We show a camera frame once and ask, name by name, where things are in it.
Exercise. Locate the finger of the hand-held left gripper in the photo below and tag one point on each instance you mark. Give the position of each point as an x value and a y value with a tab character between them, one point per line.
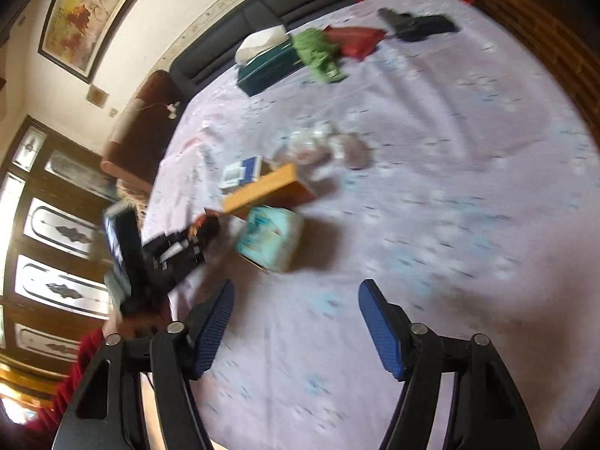
183	253

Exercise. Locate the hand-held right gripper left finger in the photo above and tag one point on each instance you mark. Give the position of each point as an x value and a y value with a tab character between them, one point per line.
211	333

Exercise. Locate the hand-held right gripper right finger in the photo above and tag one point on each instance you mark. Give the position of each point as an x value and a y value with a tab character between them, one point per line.
384	333

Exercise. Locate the pale blue printed box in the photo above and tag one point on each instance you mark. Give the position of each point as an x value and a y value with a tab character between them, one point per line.
267	239

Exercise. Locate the small blue white box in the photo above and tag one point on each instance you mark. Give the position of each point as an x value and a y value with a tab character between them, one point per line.
241	173

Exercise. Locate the yellow box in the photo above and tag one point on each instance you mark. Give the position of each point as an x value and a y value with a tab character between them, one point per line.
262	187

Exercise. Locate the white plastic bag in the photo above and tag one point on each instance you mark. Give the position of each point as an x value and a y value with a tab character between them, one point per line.
304	145

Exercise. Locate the clear plastic bag pink contents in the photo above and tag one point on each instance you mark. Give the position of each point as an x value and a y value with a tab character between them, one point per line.
351	150

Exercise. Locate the person's left hand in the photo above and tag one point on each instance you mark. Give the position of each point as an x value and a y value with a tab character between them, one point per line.
126	328

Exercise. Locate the wooden door glass panels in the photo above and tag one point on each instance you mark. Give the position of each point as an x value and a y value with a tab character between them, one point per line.
47	243

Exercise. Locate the brown chair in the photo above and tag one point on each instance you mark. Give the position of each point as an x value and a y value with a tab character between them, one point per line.
140	126

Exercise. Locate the green tissue box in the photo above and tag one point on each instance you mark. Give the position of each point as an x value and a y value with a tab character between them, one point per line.
267	68

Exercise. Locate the dark sofa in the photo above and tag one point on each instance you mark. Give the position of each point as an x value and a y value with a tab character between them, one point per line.
234	18

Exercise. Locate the green cloth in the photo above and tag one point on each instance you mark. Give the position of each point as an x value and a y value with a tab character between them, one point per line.
318	54

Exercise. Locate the framed painting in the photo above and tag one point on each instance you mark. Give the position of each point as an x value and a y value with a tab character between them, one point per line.
84	9

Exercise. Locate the red pouch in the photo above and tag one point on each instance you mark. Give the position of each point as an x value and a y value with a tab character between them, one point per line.
356	40

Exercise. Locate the wooden cabinet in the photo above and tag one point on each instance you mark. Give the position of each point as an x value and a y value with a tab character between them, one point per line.
539	33

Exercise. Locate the small wall frame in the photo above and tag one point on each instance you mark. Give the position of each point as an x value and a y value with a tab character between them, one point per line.
97	96

